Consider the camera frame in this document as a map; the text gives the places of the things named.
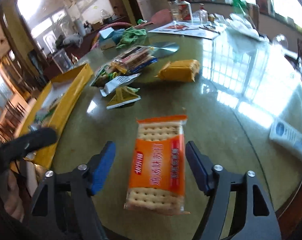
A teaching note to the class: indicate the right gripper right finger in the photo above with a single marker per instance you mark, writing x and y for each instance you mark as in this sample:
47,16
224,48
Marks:
253,215

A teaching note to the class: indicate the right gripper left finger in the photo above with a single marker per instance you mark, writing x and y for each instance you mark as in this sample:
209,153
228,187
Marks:
62,205

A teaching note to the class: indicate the orange cracker pack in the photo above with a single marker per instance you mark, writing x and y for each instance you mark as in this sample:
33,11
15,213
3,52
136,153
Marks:
157,176

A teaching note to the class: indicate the yellow triangular snack packet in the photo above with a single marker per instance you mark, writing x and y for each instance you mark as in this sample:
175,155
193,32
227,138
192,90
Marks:
124,96

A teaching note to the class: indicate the yellow snack pack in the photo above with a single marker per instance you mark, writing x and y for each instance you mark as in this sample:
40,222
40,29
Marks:
179,71

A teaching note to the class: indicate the brown sandwich cracker pack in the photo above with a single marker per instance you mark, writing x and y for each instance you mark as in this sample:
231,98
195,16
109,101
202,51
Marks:
133,60

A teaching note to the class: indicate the yellow cardboard box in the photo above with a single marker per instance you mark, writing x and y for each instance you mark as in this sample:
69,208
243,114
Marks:
64,89

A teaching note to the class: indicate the white cream tube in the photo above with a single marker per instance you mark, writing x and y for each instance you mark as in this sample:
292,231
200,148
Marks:
287,136

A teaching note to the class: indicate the clear plastic cup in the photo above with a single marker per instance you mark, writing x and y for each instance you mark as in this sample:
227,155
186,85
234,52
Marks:
62,60

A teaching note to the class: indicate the black phone stand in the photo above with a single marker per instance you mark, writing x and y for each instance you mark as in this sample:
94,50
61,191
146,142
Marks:
295,59

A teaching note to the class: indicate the teal tissue box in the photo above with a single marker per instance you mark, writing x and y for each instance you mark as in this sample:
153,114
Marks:
109,38

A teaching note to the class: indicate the overturned clear glass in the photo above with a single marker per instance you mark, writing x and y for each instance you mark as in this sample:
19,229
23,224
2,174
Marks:
280,41

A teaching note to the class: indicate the green cloth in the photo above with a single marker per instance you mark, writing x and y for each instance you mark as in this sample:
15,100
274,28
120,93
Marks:
130,36

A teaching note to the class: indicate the metal turntable disc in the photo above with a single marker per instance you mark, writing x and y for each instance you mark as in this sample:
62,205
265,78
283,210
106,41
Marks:
163,49

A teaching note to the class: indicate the printed paper sheet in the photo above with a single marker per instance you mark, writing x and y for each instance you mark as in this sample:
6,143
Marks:
206,31

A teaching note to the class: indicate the white plastic bag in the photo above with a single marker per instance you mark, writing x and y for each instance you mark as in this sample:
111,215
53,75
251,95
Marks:
238,24

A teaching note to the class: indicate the small clear bottle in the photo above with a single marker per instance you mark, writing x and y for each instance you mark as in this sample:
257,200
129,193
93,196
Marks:
202,14

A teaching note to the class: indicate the green plastic bag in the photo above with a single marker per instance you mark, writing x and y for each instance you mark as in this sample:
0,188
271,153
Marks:
239,7

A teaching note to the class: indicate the white liquor bottle red label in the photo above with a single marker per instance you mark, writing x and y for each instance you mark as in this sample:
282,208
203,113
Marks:
185,10

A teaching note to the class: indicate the pink plastic chair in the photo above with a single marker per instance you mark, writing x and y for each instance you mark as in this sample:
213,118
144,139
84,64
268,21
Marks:
162,17

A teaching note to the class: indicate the glass jar black lid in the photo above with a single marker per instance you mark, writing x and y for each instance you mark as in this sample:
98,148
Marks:
174,8

